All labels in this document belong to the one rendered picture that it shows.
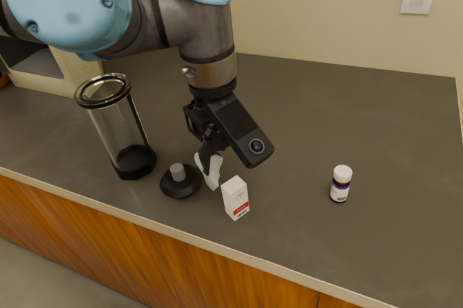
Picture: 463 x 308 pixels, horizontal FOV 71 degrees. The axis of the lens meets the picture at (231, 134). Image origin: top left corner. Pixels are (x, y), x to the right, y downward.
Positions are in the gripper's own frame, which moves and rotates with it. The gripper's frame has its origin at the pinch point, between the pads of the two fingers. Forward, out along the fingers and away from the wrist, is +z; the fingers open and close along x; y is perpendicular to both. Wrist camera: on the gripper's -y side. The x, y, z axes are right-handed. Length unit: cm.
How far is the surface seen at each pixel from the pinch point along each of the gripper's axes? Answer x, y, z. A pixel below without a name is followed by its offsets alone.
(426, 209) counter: -27.1, -23.5, 10.7
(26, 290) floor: 72, 88, 105
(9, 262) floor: 76, 110, 104
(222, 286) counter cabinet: 7.3, 1.6, 39.0
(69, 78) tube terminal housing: 12, 66, 3
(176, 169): 6.1, 12.7, 4.0
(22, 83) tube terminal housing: 25, 88, 8
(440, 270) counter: -17.7, -31.1, 10.7
